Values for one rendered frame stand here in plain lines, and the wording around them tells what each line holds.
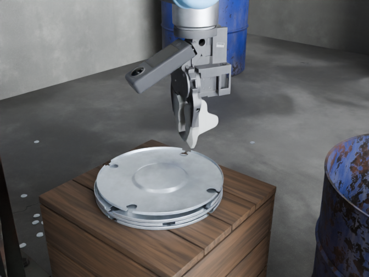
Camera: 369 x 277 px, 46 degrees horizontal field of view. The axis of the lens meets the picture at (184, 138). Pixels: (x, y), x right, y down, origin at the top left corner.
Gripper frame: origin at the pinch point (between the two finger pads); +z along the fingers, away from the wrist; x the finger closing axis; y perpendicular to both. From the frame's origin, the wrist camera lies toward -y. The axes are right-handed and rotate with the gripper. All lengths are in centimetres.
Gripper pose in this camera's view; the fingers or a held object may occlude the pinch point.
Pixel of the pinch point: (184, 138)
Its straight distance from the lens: 78.9
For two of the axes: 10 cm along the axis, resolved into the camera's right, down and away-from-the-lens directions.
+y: 9.1, -1.9, 3.7
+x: -4.2, -4.0, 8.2
